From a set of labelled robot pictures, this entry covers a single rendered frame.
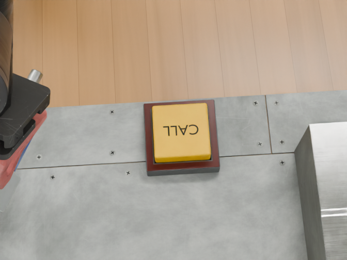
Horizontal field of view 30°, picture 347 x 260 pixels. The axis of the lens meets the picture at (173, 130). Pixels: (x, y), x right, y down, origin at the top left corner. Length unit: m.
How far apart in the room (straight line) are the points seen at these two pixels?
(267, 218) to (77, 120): 0.24
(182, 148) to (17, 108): 0.23
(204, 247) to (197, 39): 0.25
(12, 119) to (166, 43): 0.32
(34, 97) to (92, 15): 0.30
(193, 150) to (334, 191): 0.15
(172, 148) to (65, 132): 0.13
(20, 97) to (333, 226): 0.31
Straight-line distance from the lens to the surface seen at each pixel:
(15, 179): 0.62
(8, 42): 0.42
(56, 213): 0.72
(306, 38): 0.79
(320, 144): 0.65
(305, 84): 0.77
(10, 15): 0.47
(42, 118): 0.54
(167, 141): 0.69
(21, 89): 0.53
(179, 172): 0.71
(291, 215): 0.72
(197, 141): 0.69
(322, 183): 0.64
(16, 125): 0.50
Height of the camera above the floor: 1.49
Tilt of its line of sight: 71 degrees down
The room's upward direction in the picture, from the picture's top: 2 degrees counter-clockwise
